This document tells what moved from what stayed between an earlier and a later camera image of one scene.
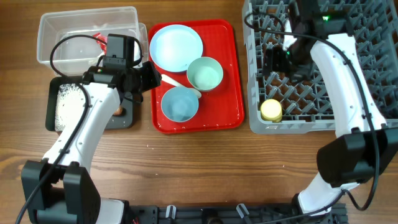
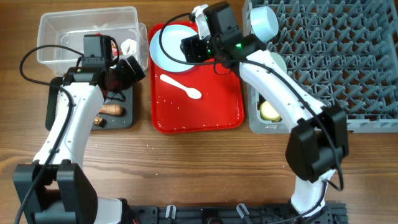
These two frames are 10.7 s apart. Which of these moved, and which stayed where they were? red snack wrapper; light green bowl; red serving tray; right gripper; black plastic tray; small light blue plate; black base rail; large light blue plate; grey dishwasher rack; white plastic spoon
Moved: small light blue plate; right gripper; light green bowl; red snack wrapper
Stayed: black plastic tray; large light blue plate; red serving tray; grey dishwasher rack; black base rail; white plastic spoon
